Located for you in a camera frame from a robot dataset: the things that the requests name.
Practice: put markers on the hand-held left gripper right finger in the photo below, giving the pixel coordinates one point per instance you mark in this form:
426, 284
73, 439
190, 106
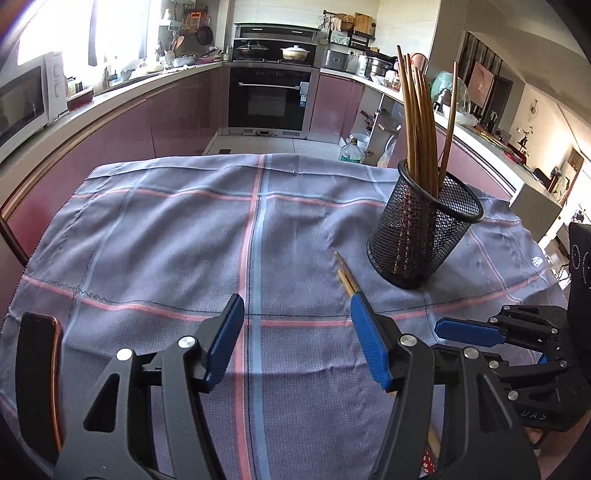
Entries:
369, 341

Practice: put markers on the blue plaid cloth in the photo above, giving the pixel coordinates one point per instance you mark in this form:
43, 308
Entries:
184, 240

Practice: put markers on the pink thermos jug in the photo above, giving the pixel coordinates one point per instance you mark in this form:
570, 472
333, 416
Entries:
419, 61

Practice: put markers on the steel range hood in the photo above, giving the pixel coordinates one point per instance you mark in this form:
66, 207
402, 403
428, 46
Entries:
277, 33

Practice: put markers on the green plastic covered appliance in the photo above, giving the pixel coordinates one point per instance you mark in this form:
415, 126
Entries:
441, 83

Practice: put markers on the curved pink base cabinets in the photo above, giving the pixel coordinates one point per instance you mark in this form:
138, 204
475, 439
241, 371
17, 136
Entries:
332, 106

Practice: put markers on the hanging black pans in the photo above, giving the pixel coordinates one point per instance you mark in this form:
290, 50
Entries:
205, 34

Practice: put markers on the long pink base cabinets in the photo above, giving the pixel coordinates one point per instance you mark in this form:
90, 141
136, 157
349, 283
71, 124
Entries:
120, 134

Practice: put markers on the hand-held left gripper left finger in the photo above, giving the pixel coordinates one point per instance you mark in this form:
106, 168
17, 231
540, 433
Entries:
228, 332

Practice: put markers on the white casserole pot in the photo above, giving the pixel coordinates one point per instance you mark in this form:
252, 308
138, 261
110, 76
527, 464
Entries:
295, 53

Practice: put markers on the black mesh holder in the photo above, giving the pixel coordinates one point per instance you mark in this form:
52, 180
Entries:
415, 240

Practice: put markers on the black wall rack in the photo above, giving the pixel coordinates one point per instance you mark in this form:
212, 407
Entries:
355, 39

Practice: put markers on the stainless steel box appliance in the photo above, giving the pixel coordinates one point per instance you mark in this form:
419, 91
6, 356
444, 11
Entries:
334, 59

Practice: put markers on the wooden cutting board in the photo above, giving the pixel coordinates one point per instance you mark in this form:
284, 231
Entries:
364, 22

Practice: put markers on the white microwave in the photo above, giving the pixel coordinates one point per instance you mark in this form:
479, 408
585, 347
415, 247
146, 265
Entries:
23, 101

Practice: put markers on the bundle of wooden chopsticks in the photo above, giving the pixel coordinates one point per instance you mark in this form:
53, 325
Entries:
418, 115

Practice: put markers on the black cooking pot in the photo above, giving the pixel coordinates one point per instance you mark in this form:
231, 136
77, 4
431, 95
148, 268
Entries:
251, 50

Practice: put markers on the plastic oil bottle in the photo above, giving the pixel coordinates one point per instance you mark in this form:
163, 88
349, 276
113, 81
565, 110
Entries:
352, 152

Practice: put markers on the kitchen window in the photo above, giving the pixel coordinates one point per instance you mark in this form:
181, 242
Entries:
115, 27

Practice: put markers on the black built-in oven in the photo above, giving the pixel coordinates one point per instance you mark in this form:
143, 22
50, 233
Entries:
268, 101

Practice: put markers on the white box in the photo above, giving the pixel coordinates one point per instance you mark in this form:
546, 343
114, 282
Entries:
531, 207

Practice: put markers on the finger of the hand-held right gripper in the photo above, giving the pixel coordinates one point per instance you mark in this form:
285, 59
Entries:
545, 371
466, 330

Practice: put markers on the framed wall picture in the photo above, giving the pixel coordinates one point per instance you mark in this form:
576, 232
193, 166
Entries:
482, 85

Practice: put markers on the pale bamboo chopstick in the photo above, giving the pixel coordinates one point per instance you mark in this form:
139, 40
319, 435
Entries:
345, 282
346, 273

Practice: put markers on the dark red container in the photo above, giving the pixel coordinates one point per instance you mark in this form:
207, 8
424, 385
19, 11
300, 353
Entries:
81, 98

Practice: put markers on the steel pressure cooker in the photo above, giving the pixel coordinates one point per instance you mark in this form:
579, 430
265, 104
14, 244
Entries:
376, 67

